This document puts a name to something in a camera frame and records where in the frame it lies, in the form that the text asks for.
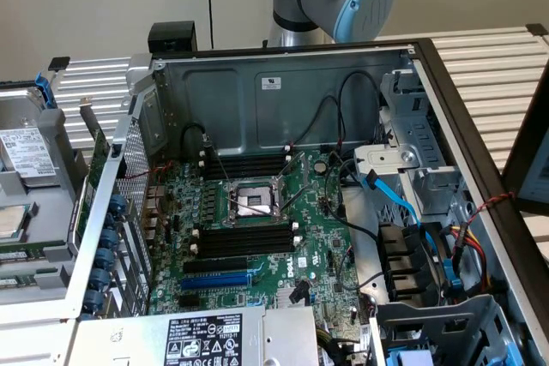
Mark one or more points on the green Dell motherboard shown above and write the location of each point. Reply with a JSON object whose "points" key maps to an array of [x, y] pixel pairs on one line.
{"points": [[317, 229]]}

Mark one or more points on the blue card retention clip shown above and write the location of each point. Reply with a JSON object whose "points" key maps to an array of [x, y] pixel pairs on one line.
{"points": [[104, 257], [92, 298], [109, 236], [116, 204], [98, 278]]}

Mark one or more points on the blue expansion slot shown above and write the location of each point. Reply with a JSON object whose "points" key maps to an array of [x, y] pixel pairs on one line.
{"points": [[214, 283]]}

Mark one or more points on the grey parts rack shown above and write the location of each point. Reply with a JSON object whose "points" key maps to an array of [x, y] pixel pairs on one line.
{"points": [[51, 126]]}

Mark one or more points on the grey metal drive cage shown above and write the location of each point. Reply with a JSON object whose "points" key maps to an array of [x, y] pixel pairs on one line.
{"points": [[429, 323]]}

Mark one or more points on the thin metal locking lever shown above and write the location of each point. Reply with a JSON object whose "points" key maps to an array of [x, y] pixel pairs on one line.
{"points": [[253, 208], [218, 162]]}

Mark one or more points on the CPU socket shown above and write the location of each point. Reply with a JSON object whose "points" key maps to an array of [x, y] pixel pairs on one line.
{"points": [[253, 201]]}

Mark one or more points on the dark framed panel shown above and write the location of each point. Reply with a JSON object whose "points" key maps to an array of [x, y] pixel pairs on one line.
{"points": [[532, 147]]}

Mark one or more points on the white case label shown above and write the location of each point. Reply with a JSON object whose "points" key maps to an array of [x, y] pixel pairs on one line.
{"points": [[269, 83]]}

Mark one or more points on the silver CPU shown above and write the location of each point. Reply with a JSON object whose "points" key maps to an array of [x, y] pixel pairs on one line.
{"points": [[10, 220]]}

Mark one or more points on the hard disk white label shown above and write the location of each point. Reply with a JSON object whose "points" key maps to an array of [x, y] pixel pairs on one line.
{"points": [[25, 156]]}

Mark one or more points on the green graphics card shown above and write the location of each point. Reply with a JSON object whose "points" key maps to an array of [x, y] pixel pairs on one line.
{"points": [[96, 160]]}

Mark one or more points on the metal socket cover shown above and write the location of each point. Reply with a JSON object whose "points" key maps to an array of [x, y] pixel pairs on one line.
{"points": [[305, 173]]}

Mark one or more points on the long black expansion slot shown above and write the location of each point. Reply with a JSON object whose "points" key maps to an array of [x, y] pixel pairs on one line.
{"points": [[214, 266]]}

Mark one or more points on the black box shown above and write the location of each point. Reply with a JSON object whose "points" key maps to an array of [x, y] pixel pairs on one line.
{"points": [[171, 36]]}

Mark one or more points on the black table clamp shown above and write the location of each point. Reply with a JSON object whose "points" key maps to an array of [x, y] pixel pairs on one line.
{"points": [[537, 29], [59, 63]]}

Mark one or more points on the grey metal PC case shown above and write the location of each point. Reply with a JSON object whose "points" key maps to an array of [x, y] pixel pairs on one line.
{"points": [[300, 96]]}

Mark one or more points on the grey power supply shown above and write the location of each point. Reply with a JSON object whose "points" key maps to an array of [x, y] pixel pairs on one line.
{"points": [[128, 340]]}

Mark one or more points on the silver finned heat sink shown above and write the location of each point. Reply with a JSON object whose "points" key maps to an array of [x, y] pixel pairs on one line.
{"points": [[283, 296]]}

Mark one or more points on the black angled plug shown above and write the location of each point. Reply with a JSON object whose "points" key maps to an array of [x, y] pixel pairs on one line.
{"points": [[299, 291]]}

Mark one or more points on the green RAM stick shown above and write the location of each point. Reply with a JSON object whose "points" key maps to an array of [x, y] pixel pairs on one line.
{"points": [[21, 256], [17, 283]]}

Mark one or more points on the short black expansion slot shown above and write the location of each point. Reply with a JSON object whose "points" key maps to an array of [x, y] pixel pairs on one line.
{"points": [[191, 301]]}

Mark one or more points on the grey metal disk bay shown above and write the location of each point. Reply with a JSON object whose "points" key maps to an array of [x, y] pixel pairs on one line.
{"points": [[420, 134]]}

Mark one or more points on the black plastic fan shroud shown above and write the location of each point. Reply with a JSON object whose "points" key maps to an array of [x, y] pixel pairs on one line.
{"points": [[403, 254]]}

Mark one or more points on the round coin battery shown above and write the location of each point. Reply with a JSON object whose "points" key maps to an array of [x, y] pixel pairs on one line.
{"points": [[321, 166]]}

